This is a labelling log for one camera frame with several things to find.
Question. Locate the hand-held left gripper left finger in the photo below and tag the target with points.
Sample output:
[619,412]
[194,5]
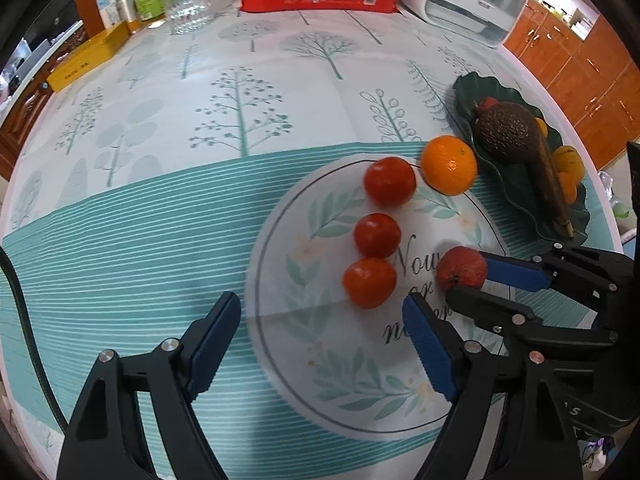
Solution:
[212,345]

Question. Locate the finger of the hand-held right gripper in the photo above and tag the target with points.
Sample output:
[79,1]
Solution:
[515,275]
[490,305]

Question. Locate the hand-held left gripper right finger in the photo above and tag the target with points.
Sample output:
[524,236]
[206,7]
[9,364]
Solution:
[430,345]

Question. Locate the small red fruit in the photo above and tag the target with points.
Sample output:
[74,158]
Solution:
[487,105]
[462,269]

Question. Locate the dark green scalloped plate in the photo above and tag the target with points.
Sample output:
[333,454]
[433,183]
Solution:
[500,180]

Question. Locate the overripe brown banana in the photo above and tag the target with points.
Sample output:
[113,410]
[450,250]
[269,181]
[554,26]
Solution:
[550,180]

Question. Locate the small orange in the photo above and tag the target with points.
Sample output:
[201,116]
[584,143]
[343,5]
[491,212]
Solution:
[541,127]
[570,160]
[569,187]

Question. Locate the dark brown avocado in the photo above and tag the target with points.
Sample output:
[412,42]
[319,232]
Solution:
[505,132]

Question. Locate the round white printed placemat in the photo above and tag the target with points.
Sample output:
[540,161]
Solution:
[350,360]

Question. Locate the red tomato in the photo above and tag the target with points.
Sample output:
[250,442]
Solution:
[389,181]
[369,282]
[377,235]

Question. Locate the teal striped table runner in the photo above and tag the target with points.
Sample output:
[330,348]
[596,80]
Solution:
[125,260]

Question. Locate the clear plastic bag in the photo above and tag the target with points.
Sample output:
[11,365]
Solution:
[615,200]

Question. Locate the large orange mandarin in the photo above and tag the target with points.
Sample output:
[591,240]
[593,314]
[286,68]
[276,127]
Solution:
[448,165]

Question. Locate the orange wooden cabinet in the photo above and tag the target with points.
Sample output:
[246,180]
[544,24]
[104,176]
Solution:
[590,75]

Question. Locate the tree print tablecloth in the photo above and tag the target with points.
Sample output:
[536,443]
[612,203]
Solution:
[300,110]

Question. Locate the white dish cabinet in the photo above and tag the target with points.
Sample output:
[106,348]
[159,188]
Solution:
[475,5]

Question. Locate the yellow box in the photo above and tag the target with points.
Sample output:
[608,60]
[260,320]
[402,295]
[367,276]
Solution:
[87,57]

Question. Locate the clear ribbed glass cup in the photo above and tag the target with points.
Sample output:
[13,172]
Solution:
[187,10]

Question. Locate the small metal can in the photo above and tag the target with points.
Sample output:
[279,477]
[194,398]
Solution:
[127,12]

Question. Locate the white and blue carton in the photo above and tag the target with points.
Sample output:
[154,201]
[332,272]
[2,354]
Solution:
[107,5]

